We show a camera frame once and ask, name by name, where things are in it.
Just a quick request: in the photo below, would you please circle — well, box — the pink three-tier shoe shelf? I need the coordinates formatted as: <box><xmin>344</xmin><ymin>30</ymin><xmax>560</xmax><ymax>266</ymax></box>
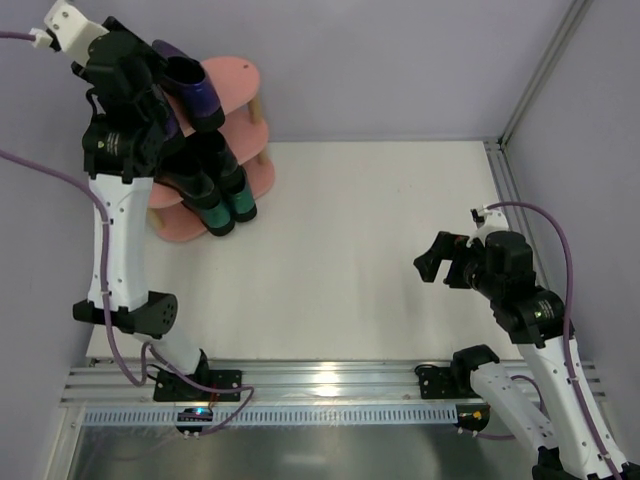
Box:
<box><xmin>147</xmin><ymin>56</ymin><xmax>275</xmax><ymax>243</ymax></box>

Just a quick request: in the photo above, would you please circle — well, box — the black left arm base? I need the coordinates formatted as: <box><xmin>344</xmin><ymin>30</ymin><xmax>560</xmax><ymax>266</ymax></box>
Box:
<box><xmin>140</xmin><ymin>367</ymin><xmax>244</xmax><ymax>403</ymax></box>

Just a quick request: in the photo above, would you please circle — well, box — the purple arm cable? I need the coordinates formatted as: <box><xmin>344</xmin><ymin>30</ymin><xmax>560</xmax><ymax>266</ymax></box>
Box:
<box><xmin>458</xmin><ymin>201</ymin><xmax>631</xmax><ymax>480</ymax></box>
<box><xmin>0</xmin><ymin>29</ymin><xmax>256</xmax><ymax>437</ymax></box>

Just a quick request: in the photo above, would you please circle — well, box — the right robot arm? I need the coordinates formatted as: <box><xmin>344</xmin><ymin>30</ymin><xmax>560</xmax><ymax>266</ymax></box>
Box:
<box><xmin>432</xmin><ymin>230</ymin><xmax>639</xmax><ymax>479</ymax></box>

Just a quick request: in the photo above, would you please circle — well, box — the black patent loafer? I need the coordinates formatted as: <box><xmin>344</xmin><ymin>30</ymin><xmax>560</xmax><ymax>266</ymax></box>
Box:
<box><xmin>155</xmin><ymin>150</ymin><xmax>222</xmax><ymax>210</ymax></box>
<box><xmin>188</xmin><ymin>131</ymin><xmax>246</xmax><ymax>194</ymax></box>

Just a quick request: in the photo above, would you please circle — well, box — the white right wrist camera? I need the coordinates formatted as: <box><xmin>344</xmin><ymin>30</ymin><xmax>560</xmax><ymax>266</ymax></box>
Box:
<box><xmin>466</xmin><ymin>207</ymin><xmax>510</xmax><ymax>247</ymax></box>

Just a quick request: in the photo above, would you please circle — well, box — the aluminium right corner post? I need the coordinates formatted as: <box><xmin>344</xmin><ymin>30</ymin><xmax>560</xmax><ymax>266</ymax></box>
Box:
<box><xmin>498</xmin><ymin>0</ymin><xmax>593</xmax><ymax>149</ymax></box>

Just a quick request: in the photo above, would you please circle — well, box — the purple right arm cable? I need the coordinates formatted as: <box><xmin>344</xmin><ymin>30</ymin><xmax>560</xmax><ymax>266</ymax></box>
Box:
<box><xmin>458</xmin><ymin>201</ymin><xmax>631</xmax><ymax>480</ymax></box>

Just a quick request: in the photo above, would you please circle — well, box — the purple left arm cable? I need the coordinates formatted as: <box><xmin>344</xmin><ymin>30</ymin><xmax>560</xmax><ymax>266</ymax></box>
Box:
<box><xmin>0</xmin><ymin>29</ymin><xmax>256</xmax><ymax>437</ymax></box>

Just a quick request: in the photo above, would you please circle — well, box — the aluminium rail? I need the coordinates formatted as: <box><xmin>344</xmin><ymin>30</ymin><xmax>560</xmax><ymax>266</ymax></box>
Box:
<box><xmin>59</xmin><ymin>357</ymin><xmax>609</xmax><ymax>409</ymax></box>
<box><xmin>482</xmin><ymin>139</ymin><xmax>574</xmax><ymax>361</ymax></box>

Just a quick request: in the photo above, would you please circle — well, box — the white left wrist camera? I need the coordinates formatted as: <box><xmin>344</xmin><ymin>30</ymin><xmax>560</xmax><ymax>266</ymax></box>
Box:
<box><xmin>29</xmin><ymin>0</ymin><xmax>108</xmax><ymax>67</ymax></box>

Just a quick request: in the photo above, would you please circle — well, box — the green loafer shoe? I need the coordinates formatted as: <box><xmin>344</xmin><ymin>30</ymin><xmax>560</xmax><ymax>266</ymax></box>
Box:
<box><xmin>183</xmin><ymin>188</ymin><xmax>235</xmax><ymax>237</ymax></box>
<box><xmin>221</xmin><ymin>168</ymin><xmax>257</xmax><ymax>223</ymax></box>

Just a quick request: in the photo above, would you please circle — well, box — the slotted grey cable duct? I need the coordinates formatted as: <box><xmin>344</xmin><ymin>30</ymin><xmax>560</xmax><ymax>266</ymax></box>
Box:
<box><xmin>83</xmin><ymin>404</ymin><xmax>458</xmax><ymax>427</ymax></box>

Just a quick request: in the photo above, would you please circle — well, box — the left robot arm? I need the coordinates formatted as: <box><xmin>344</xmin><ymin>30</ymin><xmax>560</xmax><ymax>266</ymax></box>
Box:
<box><xmin>62</xmin><ymin>18</ymin><xmax>456</xmax><ymax>378</ymax></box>

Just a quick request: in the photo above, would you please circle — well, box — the aluminium front rail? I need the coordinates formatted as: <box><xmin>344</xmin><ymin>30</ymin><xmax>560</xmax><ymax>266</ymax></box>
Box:
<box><xmin>59</xmin><ymin>357</ymin><xmax>609</xmax><ymax>409</ymax></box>

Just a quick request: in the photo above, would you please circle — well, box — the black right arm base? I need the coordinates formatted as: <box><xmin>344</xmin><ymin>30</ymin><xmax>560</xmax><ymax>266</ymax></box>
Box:
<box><xmin>414</xmin><ymin>364</ymin><xmax>478</xmax><ymax>400</ymax></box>

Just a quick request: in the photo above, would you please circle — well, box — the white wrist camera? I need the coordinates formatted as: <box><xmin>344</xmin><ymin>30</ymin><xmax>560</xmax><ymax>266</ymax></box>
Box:
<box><xmin>29</xmin><ymin>0</ymin><xmax>108</xmax><ymax>67</ymax></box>
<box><xmin>466</xmin><ymin>207</ymin><xmax>510</xmax><ymax>247</ymax></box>

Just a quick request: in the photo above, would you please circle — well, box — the purple loafer shoe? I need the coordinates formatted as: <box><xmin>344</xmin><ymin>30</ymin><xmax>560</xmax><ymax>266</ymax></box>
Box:
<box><xmin>158</xmin><ymin>93</ymin><xmax>186</xmax><ymax>148</ymax></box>
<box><xmin>152</xmin><ymin>39</ymin><xmax>225</xmax><ymax>132</ymax></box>

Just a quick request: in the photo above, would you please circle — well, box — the aluminium right side rail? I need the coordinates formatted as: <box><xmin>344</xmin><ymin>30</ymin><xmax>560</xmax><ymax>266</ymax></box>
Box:
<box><xmin>482</xmin><ymin>139</ymin><xmax>574</xmax><ymax>361</ymax></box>

